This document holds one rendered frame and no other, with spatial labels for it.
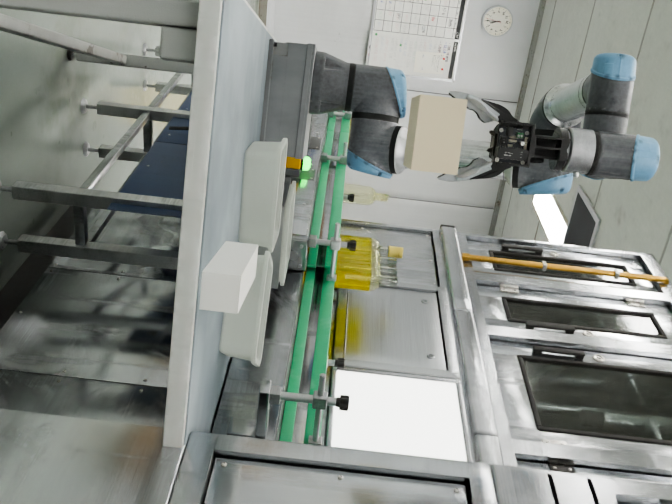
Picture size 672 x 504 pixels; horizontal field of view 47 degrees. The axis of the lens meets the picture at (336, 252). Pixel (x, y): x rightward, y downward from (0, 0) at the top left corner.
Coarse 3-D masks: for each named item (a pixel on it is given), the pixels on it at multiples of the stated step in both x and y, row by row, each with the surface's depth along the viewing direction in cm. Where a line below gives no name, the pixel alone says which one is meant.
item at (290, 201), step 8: (288, 192) 186; (288, 200) 180; (288, 208) 178; (288, 216) 178; (288, 224) 179; (288, 232) 198; (288, 240) 199; (288, 248) 200; (280, 256) 184; (288, 256) 200; (280, 264) 185; (280, 272) 186; (280, 280) 186
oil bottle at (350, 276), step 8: (336, 264) 219; (344, 264) 220; (352, 264) 220; (336, 272) 216; (344, 272) 216; (352, 272) 216; (360, 272) 217; (368, 272) 217; (376, 272) 218; (304, 280) 218; (336, 280) 217; (344, 280) 217; (352, 280) 217; (360, 280) 217; (368, 280) 217; (376, 280) 217; (352, 288) 218; (360, 288) 218; (368, 288) 218; (376, 288) 219
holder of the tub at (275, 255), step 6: (288, 180) 190; (288, 186) 187; (282, 204) 178; (282, 210) 178; (282, 216) 178; (282, 222) 179; (282, 228) 180; (258, 246) 182; (276, 246) 182; (258, 252) 183; (264, 252) 183; (276, 252) 183; (276, 258) 184; (276, 264) 184; (276, 270) 185; (276, 276) 186; (276, 282) 187; (276, 288) 188; (270, 294) 195
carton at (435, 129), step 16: (416, 96) 130; (432, 96) 123; (416, 112) 127; (432, 112) 124; (448, 112) 124; (464, 112) 124; (416, 128) 124; (432, 128) 124; (448, 128) 124; (416, 144) 124; (432, 144) 124; (448, 144) 124; (416, 160) 125; (432, 160) 125; (448, 160) 125
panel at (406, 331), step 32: (384, 288) 241; (416, 288) 241; (352, 320) 223; (384, 320) 225; (416, 320) 226; (448, 320) 227; (352, 352) 209; (384, 352) 211; (416, 352) 212; (448, 352) 213
